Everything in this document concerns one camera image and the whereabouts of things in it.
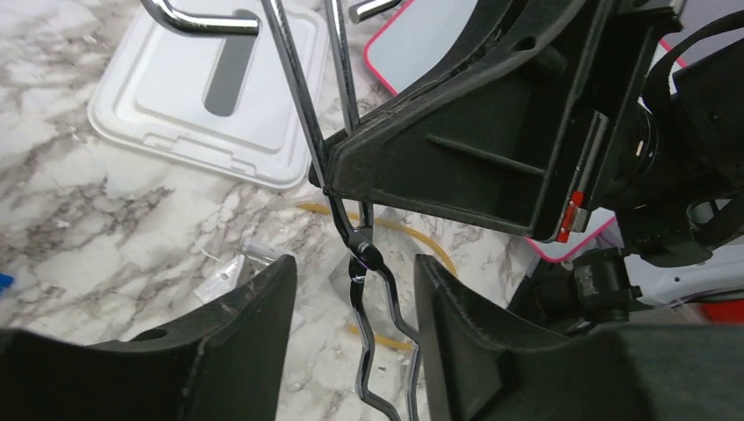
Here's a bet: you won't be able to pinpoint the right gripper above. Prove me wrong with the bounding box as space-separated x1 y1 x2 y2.
601 11 743 268

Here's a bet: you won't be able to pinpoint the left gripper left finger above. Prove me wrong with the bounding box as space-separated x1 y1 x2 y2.
1 255 297 420

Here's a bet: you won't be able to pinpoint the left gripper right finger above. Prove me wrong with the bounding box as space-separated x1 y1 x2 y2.
414 254 743 420

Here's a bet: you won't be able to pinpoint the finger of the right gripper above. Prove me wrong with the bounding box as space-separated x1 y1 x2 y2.
311 1 683 241

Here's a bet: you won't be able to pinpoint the metal crucible tongs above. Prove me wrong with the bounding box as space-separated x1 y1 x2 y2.
139 0 423 421

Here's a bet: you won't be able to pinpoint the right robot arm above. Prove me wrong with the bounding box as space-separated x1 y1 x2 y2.
311 1 743 329

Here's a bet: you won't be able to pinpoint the yellow rubber tube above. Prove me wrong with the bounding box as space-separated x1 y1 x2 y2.
319 208 457 352

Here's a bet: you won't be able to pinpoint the pink framed whiteboard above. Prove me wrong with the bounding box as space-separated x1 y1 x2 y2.
363 0 690 264

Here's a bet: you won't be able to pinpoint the blue cap vial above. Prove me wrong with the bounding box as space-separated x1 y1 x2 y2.
0 273 15 294

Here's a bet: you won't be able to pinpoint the white plastic lid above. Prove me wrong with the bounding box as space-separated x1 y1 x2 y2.
88 1 311 191

